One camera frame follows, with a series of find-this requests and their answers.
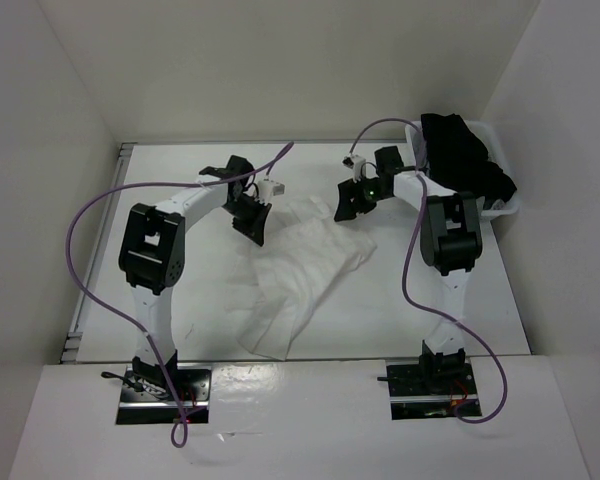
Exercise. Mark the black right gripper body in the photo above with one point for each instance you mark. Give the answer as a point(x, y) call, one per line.
point(373, 189)

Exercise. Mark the white pleated skirt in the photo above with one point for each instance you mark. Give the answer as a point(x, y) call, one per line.
point(274, 290)

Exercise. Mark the black skirt in basket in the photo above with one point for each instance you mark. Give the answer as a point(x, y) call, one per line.
point(459, 160)

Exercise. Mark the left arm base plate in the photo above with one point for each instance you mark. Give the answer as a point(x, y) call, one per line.
point(141, 403)

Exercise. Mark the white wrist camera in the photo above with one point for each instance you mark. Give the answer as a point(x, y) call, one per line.
point(267, 189)
point(356, 164)

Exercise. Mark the white perforated plastic basket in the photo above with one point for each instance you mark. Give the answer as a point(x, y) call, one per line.
point(486, 133)

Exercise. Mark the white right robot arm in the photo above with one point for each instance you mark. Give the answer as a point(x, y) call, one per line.
point(448, 236)

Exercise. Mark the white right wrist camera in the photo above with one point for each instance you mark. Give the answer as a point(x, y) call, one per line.
point(356, 164)

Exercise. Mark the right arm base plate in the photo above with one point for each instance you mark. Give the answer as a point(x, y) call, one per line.
point(411, 397)

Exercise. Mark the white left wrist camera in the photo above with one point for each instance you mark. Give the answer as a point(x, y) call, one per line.
point(267, 189)

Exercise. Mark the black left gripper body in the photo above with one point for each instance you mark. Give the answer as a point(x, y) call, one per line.
point(236, 208)

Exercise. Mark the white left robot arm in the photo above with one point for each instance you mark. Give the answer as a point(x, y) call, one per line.
point(152, 255)

